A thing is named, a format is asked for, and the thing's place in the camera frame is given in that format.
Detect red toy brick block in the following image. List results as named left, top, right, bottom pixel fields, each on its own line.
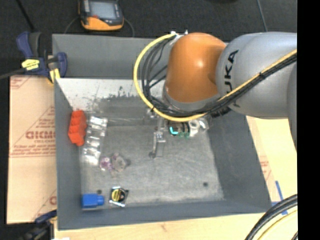
left=67, top=109, right=89, bottom=147

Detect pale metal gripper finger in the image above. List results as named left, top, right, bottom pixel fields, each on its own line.
left=154, top=132, right=167, bottom=159
left=148, top=131, right=161, bottom=159

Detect brown cardboard board red print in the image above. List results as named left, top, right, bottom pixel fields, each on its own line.
left=6, top=74, right=280, bottom=225

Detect clear purple glass thing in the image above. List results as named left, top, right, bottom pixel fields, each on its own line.
left=99, top=152, right=128, bottom=173

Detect grey metal bin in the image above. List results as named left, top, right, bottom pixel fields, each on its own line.
left=51, top=33, right=273, bottom=230

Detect blue plastic cap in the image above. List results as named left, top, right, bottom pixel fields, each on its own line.
left=80, top=193, right=106, bottom=209

